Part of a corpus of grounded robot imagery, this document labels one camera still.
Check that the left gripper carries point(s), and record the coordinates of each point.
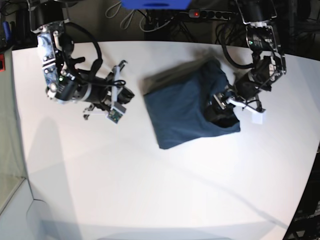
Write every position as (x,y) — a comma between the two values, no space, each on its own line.
(223,115)

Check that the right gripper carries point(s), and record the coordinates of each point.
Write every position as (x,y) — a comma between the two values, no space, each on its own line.
(108,95)

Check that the dark blue t-shirt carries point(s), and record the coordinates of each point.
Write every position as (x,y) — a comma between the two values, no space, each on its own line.
(176,99)

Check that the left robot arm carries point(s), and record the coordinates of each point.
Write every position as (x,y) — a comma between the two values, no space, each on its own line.
(268,64)

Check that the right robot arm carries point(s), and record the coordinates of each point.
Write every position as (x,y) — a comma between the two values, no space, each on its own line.
(65,82)

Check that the blue box at top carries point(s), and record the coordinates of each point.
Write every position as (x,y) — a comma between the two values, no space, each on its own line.
(156,4)

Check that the black power strip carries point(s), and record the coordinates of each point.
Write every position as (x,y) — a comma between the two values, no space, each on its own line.
(210,14)

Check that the red clamp at table edge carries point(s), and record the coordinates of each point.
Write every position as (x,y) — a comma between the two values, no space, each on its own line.
(2,63)

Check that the blue object at left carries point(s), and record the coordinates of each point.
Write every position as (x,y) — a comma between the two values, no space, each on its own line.
(7,31)

